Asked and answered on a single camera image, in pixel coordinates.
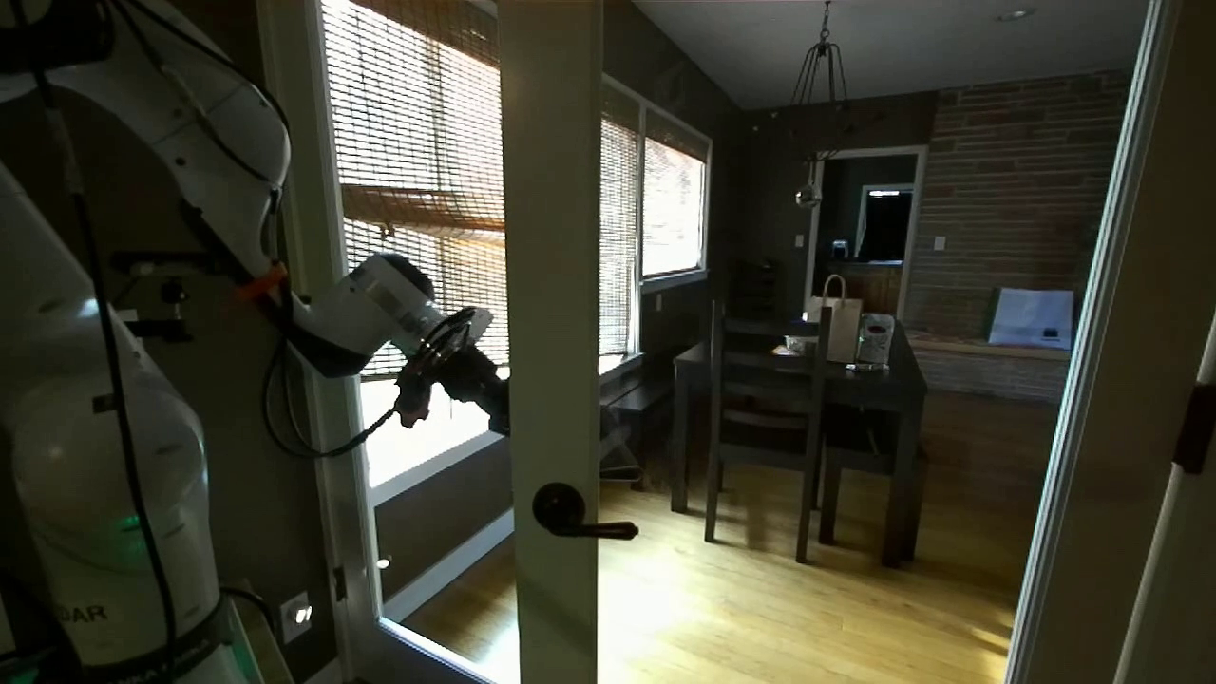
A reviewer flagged thin black cable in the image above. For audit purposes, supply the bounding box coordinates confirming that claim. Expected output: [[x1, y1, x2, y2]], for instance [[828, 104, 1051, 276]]
[[33, 69, 184, 653]]

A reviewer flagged white framed wall opening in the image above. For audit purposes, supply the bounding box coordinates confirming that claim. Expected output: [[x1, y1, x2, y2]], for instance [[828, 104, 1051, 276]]
[[802, 142, 930, 326]]

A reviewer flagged white box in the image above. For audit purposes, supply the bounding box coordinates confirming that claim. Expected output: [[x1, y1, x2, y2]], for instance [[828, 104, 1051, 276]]
[[985, 285, 1078, 352]]

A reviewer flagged dark wall bracket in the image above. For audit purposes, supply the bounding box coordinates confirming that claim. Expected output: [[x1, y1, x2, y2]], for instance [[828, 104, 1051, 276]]
[[107, 251, 194, 344]]

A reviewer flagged white glass french door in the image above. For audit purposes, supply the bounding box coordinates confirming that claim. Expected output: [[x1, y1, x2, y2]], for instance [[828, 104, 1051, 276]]
[[493, 0, 607, 684], [250, 0, 516, 684]]

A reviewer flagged dark wooden bench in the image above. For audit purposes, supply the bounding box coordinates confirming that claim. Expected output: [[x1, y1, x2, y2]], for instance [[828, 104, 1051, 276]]
[[596, 365, 676, 494]]

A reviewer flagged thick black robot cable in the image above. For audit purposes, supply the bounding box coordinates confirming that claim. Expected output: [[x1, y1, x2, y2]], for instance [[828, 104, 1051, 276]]
[[255, 186, 410, 465]]

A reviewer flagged wire cage pendant lamp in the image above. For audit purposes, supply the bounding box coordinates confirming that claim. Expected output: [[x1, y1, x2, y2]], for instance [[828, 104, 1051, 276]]
[[791, 0, 852, 108]]

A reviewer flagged dark wooden dining table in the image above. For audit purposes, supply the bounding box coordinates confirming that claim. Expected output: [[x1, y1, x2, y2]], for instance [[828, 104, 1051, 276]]
[[669, 332, 928, 572]]

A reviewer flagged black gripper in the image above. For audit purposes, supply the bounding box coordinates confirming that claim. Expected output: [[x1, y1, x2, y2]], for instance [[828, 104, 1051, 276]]
[[435, 344, 514, 432]]

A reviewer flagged dark wooden chair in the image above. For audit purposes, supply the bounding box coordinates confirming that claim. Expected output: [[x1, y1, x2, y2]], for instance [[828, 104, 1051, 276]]
[[700, 298, 828, 564]]

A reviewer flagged black door lever handle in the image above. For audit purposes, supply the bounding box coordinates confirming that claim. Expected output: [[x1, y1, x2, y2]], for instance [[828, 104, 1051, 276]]
[[530, 479, 644, 545]]

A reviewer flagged stone ledge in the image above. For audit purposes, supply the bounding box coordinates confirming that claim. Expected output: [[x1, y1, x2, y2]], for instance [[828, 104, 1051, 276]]
[[907, 332, 1072, 408]]

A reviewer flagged brown paper bag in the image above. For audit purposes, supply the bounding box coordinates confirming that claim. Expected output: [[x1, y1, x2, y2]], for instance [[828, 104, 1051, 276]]
[[812, 271, 866, 365]]

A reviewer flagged dark door hinge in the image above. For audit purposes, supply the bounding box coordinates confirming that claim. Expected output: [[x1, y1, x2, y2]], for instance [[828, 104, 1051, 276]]
[[1172, 378, 1216, 479]]

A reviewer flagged white door jamb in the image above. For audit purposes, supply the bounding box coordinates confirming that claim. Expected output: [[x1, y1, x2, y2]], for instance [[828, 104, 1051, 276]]
[[996, 0, 1173, 684]]

